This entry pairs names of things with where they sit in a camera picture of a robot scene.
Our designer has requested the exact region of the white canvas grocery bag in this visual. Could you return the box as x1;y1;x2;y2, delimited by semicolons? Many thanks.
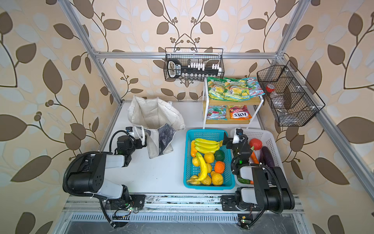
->
128;96;186;159

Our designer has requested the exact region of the single yellow banana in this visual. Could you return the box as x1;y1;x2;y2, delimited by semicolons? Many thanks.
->
196;152;207;181

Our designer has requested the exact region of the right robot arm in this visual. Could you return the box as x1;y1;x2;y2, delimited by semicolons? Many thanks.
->
221;128;296;230

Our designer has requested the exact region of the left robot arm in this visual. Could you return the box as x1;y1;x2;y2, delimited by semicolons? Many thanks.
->
62;127;147;229

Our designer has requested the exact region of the orange Fox's candy bag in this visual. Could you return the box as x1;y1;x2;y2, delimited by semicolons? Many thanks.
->
228;105;252;121

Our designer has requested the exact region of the red green candy bag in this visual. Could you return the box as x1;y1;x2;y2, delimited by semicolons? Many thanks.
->
206;105;227;120

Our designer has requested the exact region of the pink teal snack bag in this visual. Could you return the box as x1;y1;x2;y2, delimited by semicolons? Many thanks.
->
246;77;265;98

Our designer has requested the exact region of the orange carrot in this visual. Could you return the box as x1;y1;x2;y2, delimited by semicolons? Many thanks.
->
250;151;259;164

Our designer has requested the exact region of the red tomato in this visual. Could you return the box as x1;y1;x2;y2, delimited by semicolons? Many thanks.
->
249;138;263;151

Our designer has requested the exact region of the green avocado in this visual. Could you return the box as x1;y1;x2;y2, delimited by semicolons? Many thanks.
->
214;150;225;162

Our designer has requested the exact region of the purple eggplant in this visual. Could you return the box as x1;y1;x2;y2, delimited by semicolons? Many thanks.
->
260;146;275;167

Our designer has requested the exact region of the orange tangerine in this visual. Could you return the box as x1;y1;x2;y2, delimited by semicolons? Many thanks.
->
214;161;226;174

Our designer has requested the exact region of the white plastic basket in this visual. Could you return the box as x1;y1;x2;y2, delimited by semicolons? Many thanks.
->
223;128;284;188

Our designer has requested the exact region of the green pepper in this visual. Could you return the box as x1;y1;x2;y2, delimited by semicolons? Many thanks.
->
237;177;253;184

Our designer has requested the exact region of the teal plastic basket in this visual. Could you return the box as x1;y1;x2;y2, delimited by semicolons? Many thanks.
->
184;129;235;191

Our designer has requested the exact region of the small yellow lemon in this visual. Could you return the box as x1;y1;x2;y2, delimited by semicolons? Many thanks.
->
206;163;212;174

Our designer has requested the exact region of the yellow round lemon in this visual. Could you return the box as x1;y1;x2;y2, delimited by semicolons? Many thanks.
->
211;172;224;186

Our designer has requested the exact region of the green banana bunch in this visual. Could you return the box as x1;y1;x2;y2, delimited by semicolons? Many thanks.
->
194;138;223;154

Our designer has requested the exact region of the yellow bumpy lemon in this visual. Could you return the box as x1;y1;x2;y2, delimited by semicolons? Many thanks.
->
201;175;212;186

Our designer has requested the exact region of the white wooden shelf rack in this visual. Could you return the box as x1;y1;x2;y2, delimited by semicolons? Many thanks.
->
202;79;264;129

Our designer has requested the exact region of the small yellow banana bunch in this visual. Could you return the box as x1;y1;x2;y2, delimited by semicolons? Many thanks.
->
187;175;201;185

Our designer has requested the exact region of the plastic bottle red cap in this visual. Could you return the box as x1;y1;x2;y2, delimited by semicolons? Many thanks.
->
266;84;284;109

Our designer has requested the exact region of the black tool in basket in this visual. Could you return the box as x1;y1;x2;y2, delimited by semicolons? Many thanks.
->
164;58;224;80

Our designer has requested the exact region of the black wire basket right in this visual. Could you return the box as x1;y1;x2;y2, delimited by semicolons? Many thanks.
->
257;60;325;127

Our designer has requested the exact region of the black wire basket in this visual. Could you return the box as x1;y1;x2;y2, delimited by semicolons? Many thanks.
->
164;46;225;82
257;60;325;127

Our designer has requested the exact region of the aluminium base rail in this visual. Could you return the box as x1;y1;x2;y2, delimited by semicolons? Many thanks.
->
63;193;305;223

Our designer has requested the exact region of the black wire basket centre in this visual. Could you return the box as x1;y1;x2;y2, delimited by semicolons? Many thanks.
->
164;46;225;82

